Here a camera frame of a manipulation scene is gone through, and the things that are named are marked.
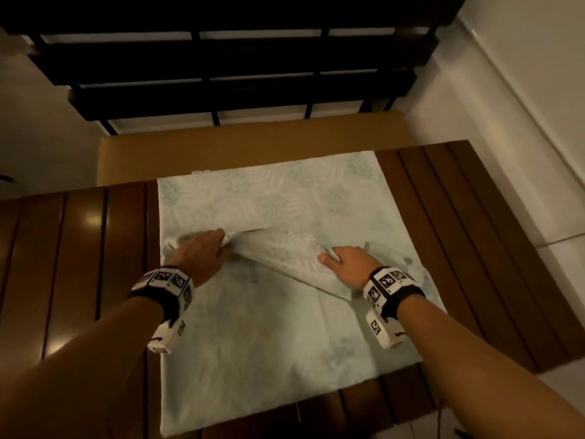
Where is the person's left hand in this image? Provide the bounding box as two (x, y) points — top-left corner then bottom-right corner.
(166, 228), (234, 288)

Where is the person's right hand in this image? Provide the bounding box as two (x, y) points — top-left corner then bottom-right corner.
(317, 245), (385, 291)

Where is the pale leaf-print tablecloth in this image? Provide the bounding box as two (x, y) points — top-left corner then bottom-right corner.
(157, 150), (448, 437)

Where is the person's left forearm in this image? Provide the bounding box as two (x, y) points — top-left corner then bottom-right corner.
(0, 296), (165, 439)

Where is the person's right forearm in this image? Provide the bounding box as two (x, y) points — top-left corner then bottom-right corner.
(395, 294), (585, 439)

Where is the black marker wristband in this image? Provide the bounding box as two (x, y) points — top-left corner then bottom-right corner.
(363, 266), (426, 321)
(127, 266), (196, 323)

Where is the brown slatted wooden table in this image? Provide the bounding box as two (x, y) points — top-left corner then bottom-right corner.
(0, 140), (585, 439)

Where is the black slatted bench backrest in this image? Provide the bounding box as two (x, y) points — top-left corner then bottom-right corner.
(0, 0), (469, 135)

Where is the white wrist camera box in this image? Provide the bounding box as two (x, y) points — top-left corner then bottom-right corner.
(147, 310), (188, 355)
(365, 310), (406, 351)

